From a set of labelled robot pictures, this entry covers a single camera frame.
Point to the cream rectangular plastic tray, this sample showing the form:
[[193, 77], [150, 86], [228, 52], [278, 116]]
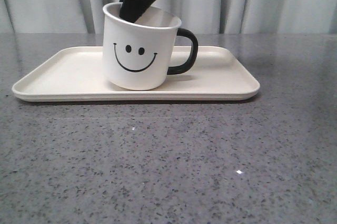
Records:
[[75, 74]]

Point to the grey pleated curtain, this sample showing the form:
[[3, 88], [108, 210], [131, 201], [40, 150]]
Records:
[[200, 16]]

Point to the white smiley mug black handle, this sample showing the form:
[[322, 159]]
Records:
[[137, 56]]

